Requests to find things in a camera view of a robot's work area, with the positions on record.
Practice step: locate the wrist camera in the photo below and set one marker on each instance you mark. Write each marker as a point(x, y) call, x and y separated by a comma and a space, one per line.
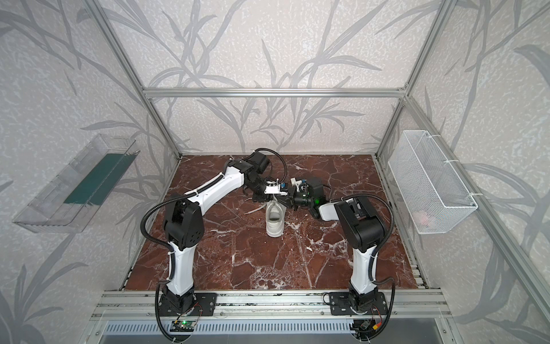
point(276, 188)
point(300, 185)

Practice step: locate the white wire mesh basket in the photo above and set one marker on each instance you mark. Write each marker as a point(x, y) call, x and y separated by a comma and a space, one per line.
point(428, 182)

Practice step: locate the right electronics board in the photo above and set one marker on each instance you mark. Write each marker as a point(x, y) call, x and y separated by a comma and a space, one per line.
point(366, 326)

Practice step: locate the pink object in basket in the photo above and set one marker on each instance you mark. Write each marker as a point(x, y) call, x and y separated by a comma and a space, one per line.
point(424, 219)

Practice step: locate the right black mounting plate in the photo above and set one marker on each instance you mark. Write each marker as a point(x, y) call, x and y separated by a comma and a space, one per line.
point(347, 303)

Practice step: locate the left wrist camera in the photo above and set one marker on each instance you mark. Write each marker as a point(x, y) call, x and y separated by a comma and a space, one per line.
point(276, 188)

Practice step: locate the clear plastic wall bin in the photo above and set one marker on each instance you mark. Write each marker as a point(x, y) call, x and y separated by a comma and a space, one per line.
point(68, 203)

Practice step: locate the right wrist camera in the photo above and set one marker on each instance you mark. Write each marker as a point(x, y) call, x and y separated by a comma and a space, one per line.
point(300, 185)

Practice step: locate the electronics board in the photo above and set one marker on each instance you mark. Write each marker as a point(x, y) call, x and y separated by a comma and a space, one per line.
point(366, 326)
point(183, 326)

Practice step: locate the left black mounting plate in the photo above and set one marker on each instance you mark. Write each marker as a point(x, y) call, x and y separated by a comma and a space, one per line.
point(197, 304)

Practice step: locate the left electronics board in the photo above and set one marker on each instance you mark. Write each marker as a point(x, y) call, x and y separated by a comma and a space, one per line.
point(183, 326)

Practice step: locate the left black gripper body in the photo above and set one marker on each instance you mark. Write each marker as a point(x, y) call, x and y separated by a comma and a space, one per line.
point(266, 196)

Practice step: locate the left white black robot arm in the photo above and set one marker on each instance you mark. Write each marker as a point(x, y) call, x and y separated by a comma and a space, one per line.
point(184, 226)

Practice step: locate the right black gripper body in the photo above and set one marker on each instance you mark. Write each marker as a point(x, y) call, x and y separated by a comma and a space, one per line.
point(291, 201)

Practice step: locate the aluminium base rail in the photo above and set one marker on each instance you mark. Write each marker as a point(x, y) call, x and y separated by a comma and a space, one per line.
point(271, 304)

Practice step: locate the aluminium frame crossbar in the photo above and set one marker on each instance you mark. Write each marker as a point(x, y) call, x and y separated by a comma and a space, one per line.
point(274, 92)

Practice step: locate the black mounting plate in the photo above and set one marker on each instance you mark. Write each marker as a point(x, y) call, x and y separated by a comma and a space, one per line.
point(197, 304)
point(347, 303)

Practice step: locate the white sneaker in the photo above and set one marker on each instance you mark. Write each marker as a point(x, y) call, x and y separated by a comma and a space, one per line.
point(275, 217)

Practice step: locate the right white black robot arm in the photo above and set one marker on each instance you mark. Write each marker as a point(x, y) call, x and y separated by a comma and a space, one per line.
point(364, 231)

